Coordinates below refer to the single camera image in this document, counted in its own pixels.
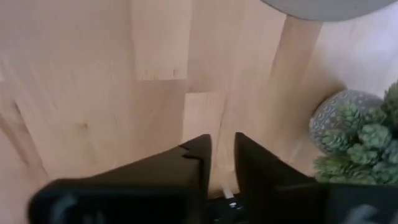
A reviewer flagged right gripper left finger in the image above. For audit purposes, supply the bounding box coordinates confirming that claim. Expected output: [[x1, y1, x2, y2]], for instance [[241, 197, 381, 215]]
[[27, 134, 213, 224]]

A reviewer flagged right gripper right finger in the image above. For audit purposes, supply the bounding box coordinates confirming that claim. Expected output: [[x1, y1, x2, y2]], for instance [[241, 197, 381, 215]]
[[234, 132, 398, 224]]

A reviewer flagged green succulent potted plant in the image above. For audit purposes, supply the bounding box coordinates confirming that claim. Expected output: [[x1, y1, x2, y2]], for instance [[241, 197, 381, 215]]
[[308, 80, 398, 187]]

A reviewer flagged grey round mat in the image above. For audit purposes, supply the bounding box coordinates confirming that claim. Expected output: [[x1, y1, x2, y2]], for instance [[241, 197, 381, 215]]
[[260, 0, 398, 22]]

